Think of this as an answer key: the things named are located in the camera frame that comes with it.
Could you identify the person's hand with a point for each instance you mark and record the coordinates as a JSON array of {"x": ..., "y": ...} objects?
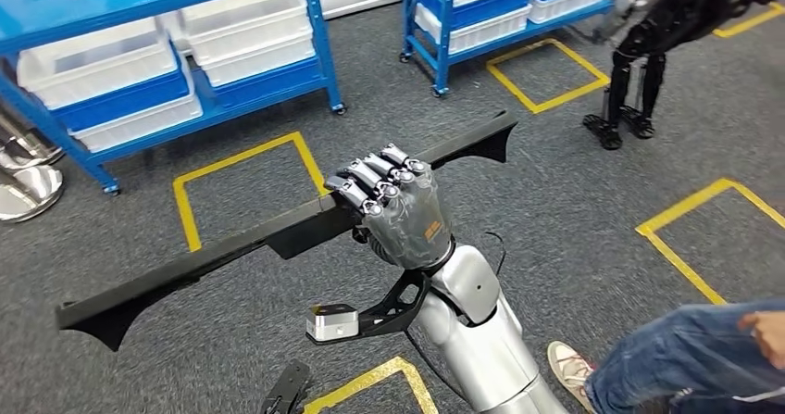
[{"x": 770, "y": 340}]

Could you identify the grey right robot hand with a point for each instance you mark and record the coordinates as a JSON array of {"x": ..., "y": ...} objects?
[{"x": 411, "y": 221}]

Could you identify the long black plastic part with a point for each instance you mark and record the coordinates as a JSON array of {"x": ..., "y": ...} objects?
[{"x": 214, "y": 258}]

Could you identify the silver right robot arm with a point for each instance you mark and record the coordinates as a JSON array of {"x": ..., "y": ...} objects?
[{"x": 484, "y": 344}]

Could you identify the blue metal shelf rack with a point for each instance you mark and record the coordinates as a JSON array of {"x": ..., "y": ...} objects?
[
  {"x": 443, "y": 43},
  {"x": 153, "y": 0}
]

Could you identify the black robot body part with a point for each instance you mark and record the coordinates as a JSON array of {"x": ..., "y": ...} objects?
[{"x": 288, "y": 390}]

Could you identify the person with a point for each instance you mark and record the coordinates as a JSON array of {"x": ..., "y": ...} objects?
[{"x": 674, "y": 362}]

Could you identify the person's shoe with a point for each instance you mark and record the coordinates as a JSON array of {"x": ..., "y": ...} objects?
[{"x": 570, "y": 368}]

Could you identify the yellow floor tape square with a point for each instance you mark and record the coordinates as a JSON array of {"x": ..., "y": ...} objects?
[{"x": 184, "y": 209}]

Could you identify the black humanoid robot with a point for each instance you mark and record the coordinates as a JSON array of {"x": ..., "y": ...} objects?
[{"x": 662, "y": 18}]

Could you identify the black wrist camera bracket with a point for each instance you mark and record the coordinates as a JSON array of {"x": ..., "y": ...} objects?
[{"x": 392, "y": 307}]

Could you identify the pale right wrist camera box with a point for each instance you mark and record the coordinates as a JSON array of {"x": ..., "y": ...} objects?
[{"x": 331, "y": 325}]

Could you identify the chrome stanchion post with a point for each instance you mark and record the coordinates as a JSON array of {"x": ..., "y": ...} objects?
[
  {"x": 24, "y": 144},
  {"x": 27, "y": 193}
]

